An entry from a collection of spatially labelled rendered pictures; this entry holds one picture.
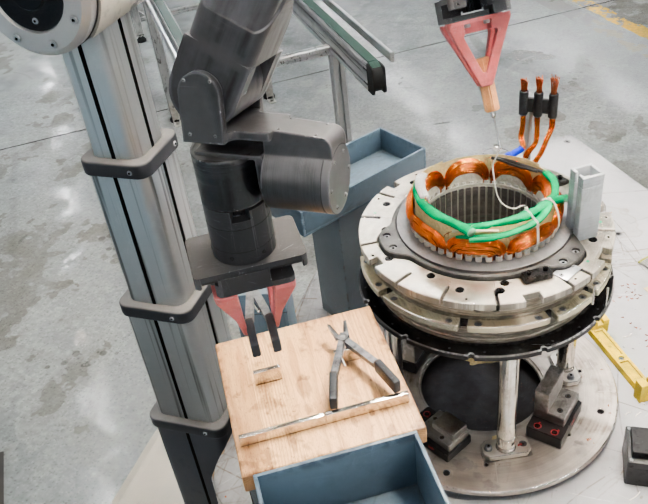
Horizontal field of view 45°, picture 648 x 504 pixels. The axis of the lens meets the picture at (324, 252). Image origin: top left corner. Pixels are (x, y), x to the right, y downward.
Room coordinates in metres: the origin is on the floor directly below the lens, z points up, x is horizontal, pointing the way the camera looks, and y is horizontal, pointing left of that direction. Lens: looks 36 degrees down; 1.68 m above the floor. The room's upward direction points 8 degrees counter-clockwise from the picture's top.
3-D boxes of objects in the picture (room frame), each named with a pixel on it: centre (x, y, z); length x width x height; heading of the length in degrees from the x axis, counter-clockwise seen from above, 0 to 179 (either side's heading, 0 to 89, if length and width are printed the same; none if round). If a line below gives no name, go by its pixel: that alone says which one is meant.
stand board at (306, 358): (0.60, 0.03, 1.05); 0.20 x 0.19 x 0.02; 9
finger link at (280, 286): (0.58, 0.07, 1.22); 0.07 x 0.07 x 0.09; 10
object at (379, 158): (1.05, -0.05, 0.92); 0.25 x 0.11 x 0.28; 124
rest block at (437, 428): (0.71, -0.13, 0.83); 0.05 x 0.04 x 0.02; 37
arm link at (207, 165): (0.57, 0.06, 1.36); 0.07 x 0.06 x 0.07; 67
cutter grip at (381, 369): (0.58, -0.05, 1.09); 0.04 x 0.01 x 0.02; 24
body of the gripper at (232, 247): (0.57, 0.07, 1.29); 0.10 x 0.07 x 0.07; 100
